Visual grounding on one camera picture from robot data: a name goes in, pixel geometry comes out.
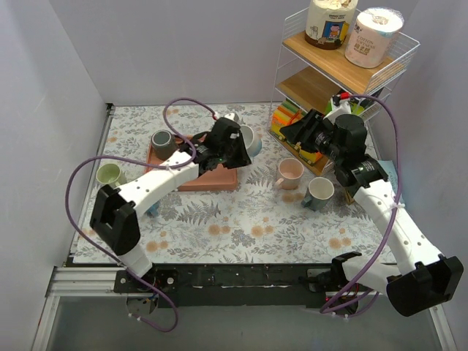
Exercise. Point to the orange sponge pack left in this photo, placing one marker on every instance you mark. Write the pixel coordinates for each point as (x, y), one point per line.
(285, 114)

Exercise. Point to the dark green mug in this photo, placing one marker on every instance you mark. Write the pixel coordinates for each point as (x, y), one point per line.
(165, 144)

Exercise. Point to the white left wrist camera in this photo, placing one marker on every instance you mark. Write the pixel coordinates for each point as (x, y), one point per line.
(231, 116)

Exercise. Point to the brown cartoon tissue roll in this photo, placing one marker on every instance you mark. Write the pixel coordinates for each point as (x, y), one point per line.
(328, 22)

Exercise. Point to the white wire shelf rack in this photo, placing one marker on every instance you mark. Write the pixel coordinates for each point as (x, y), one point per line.
(309, 76)

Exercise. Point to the blue brown chips bag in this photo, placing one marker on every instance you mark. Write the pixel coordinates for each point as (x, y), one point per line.
(392, 175)

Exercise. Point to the green tissue box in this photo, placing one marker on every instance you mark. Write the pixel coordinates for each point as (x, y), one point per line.
(364, 105)

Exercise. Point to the floral tablecloth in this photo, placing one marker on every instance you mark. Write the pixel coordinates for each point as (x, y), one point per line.
(254, 223)

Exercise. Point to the dark grey mug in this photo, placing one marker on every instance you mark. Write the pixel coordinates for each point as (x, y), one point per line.
(319, 191)

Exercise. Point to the blue white gradient mug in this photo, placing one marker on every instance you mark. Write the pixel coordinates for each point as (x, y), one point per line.
(252, 141)

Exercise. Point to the terracotta pink tray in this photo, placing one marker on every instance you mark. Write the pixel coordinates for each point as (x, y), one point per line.
(220, 179)

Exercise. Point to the green ceramic mug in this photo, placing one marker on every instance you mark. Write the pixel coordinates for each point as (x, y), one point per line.
(111, 174)

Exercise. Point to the pink mug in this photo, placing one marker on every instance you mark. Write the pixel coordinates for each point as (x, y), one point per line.
(289, 174)

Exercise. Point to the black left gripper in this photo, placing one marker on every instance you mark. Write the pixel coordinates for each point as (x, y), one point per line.
(235, 147)

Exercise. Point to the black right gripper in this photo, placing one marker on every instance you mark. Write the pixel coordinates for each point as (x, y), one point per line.
(307, 128)

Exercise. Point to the orange sponge pack right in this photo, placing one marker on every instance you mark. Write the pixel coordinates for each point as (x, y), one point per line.
(319, 164)

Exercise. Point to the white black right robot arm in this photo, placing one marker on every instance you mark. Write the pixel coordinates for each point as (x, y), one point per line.
(407, 268)

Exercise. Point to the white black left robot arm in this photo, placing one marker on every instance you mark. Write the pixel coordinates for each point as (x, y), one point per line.
(117, 210)

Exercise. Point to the blue butterfly mug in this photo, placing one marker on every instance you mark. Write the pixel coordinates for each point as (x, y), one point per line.
(153, 210)

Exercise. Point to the pink toilet paper roll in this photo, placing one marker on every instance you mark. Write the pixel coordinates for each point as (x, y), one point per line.
(374, 30)

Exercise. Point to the orange sponge pack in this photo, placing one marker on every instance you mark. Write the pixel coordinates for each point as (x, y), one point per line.
(285, 114)
(319, 164)

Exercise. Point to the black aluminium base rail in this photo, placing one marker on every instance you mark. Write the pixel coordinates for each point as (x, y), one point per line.
(257, 284)

